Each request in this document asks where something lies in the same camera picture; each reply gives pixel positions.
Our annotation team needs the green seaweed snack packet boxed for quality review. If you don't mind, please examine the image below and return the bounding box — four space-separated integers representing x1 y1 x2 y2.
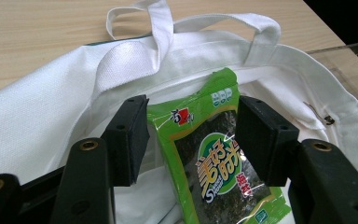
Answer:
146 67 293 224

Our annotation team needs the clear plastic tray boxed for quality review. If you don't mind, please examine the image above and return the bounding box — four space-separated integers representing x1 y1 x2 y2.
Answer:
306 39 358 119

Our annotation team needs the white tote bag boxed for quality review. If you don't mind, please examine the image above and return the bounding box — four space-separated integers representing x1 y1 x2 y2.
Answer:
0 0 358 224

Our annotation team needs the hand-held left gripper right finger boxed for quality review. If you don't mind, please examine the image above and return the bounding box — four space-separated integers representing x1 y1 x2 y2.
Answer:
235 95 300 187

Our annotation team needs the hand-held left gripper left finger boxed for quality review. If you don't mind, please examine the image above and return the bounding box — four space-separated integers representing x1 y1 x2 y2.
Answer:
101 94 151 188

